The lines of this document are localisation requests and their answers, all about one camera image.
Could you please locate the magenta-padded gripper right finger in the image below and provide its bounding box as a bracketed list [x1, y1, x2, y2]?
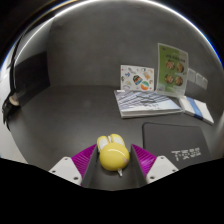
[130, 143, 180, 186]

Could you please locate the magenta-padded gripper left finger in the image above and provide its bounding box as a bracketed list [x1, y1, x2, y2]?
[48, 143, 100, 188]

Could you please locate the yellow computer mouse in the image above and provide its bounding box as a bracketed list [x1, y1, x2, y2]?
[96, 133, 131, 177]

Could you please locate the dark grey mouse pad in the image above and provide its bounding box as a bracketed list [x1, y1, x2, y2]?
[142, 122, 212, 171]

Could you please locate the grey striped book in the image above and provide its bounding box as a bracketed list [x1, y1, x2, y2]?
[113, 89, 184, 120]

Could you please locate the white and blue booklet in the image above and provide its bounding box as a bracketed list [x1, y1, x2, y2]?
[178, 95, 215, 126]

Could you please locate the white sticker sheet card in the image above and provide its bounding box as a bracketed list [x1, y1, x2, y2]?
[119, 64, 156, 93]

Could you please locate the black bag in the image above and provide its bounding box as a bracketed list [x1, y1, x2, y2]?
[1, 92, 21, 126]

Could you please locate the green menu poster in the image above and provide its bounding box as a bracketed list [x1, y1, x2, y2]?
[155, 42, 190, 99]

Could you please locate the black partition panel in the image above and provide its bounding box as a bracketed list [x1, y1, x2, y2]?
[9, 49, 51, 108]

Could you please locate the white wall plates group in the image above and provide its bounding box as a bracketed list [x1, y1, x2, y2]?
[187, 68, 210, 91]

